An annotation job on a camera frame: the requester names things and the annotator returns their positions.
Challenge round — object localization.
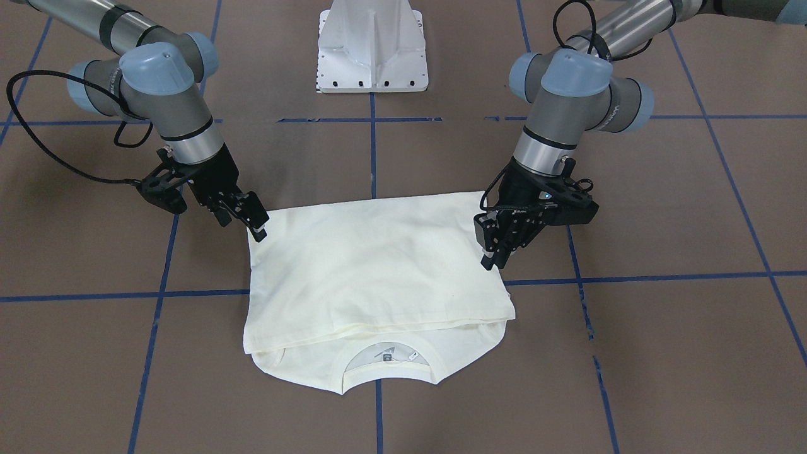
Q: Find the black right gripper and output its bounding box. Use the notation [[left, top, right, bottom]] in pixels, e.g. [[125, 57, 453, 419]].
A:
[[189, 146, 270, 243]]

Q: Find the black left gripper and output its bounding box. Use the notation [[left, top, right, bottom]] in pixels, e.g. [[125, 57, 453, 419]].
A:
[[473, 158, 555, 271]]

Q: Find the cream long-sleeve cat shirt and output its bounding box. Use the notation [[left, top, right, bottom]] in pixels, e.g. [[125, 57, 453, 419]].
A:
[[243, 192, 516, 395]]

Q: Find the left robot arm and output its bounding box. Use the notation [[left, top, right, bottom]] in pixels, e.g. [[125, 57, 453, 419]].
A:
[[473, 1, 805, 270]]

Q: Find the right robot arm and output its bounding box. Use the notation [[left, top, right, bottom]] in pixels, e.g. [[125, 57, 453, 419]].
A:
[[6, 1, 270, 242]]

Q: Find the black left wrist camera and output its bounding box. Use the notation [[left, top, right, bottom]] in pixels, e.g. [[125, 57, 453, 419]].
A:
[[539, 176, 599, 225]]

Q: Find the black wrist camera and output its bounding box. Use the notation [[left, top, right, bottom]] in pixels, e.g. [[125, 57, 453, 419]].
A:
[[539, 176, 599, 225], [136, 146, 190, 214]]

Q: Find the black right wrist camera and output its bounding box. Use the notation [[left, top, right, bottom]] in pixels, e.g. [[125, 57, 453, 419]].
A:
[[136, 146, 190, 214]]

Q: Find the white pillar base plate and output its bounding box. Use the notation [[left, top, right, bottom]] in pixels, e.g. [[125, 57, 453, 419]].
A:
[[315, 1, 429, 94]]

